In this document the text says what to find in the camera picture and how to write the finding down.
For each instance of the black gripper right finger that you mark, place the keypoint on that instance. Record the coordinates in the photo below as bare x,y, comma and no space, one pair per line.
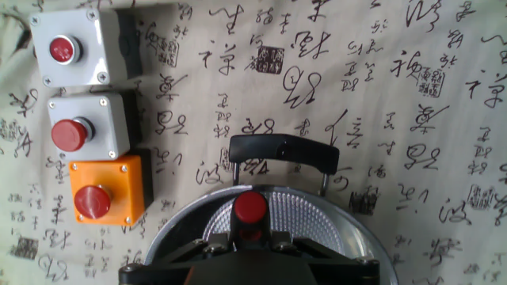
317,248

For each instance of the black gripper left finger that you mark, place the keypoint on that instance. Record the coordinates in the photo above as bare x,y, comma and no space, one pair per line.
198,247

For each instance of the black ladle with red tip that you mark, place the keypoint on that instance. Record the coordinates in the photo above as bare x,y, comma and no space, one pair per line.
249,206

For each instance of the orange box with red button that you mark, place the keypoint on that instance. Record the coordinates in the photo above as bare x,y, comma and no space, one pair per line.
123,186

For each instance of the beige calligraphy tablecloth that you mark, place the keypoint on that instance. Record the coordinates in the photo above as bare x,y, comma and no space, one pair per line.
356,118

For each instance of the grey box raised red button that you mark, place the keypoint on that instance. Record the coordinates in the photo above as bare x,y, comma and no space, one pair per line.
107,118

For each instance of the grey box flush red button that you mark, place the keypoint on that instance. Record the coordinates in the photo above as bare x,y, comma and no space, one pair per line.
93,47

